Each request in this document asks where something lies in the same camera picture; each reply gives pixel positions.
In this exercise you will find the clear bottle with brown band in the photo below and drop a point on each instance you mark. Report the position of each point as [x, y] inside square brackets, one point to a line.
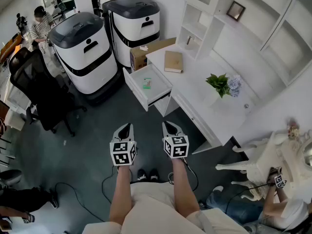
[189, 40]

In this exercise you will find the white desk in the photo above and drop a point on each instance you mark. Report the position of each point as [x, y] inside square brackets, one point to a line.
[195, 94]

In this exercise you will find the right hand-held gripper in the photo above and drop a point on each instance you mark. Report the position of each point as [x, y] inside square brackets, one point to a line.
[176, 147]

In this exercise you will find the tan hardcover book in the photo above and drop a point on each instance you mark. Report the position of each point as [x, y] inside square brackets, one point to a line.
[173, 61]

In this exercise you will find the small pink flower bouquet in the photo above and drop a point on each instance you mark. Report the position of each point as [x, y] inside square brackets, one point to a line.
[293, 129]

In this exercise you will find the white and black delivery robot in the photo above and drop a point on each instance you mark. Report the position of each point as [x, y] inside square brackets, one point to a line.
[136, 25]
[85, 57]

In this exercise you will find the pale blue flower bunch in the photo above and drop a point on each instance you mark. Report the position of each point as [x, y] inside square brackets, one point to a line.
[235, 85]

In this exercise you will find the small green packet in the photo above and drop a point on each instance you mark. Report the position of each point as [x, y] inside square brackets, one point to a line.
[147, 83]

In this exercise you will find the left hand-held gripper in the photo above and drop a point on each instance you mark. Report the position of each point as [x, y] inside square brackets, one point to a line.
[123, 152]

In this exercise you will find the person's right forearm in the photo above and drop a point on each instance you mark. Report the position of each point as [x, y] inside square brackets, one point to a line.
[184, 186]

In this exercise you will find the white desk drawer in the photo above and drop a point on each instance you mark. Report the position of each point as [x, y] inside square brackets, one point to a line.
[151, 89]

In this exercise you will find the person's white clothing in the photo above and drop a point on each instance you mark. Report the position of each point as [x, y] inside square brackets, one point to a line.
[156, 211]

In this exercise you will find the black mesh office chair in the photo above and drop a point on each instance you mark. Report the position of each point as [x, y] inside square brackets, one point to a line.
[41, 89]

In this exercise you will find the dark picture frame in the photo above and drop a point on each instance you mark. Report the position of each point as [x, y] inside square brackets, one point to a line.
[235, 10]

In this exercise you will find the person's left forearm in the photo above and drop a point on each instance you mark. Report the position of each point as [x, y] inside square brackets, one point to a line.
[120, 194]

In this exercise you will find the crumpled white tissue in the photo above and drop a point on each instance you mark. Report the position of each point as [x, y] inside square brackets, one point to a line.
[143, 48]

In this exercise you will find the white shelf cabinet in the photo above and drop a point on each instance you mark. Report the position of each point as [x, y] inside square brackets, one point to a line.
[256, 33]

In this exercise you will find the green potted plant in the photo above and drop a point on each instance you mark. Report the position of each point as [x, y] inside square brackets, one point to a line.
[219, 83]

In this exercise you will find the brown cardboard box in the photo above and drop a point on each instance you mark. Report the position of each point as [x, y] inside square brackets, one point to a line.
[137, 57]

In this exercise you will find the grey round stool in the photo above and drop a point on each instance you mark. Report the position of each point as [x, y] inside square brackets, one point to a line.
[9, 177]

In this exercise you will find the person's black shoe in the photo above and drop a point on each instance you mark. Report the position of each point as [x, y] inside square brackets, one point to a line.
[154, 174]
[141, 174]

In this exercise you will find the ornate white dressing table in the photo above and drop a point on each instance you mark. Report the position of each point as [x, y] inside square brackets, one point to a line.
[268, 160]

